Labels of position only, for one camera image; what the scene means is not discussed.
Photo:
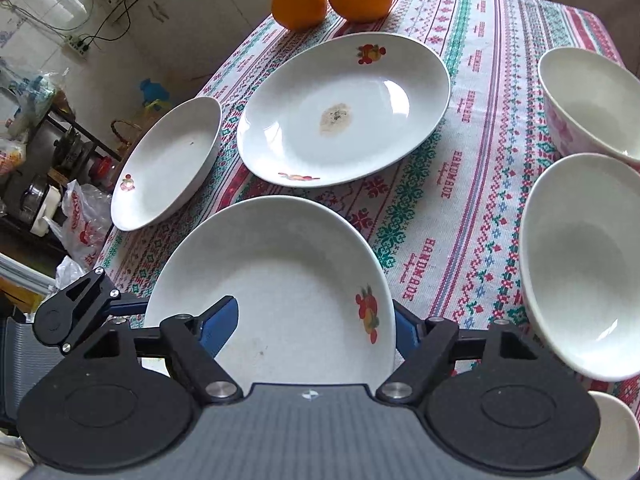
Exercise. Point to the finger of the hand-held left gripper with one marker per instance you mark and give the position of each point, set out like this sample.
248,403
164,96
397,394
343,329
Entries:
130,306

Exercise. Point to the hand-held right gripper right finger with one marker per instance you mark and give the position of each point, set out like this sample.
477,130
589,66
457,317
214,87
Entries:
407,332

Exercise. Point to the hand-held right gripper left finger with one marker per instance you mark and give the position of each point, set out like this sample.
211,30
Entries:
220,325

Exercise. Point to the red and white plastic bag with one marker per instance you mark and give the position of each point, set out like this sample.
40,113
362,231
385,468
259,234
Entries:
82,220

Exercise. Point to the grey mesh chair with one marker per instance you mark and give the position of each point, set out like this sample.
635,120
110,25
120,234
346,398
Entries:
20,360

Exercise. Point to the patterned red green tablecloth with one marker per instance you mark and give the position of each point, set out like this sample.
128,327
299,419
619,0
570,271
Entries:
475,185

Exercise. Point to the wicker basket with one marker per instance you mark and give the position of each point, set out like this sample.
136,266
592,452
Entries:
125,132

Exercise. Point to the dark metal storage rack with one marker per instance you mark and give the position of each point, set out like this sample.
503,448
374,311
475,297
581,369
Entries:
65,145

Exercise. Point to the blue plastic toy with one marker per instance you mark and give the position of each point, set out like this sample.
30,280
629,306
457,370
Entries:
152,92

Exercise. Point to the large white fruit-print plate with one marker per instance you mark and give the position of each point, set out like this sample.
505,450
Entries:
360,90

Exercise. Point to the white power strip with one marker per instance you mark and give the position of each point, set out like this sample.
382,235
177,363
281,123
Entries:
76,45

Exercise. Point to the white bowl with pink print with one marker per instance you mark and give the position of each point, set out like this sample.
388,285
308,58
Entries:
590,90

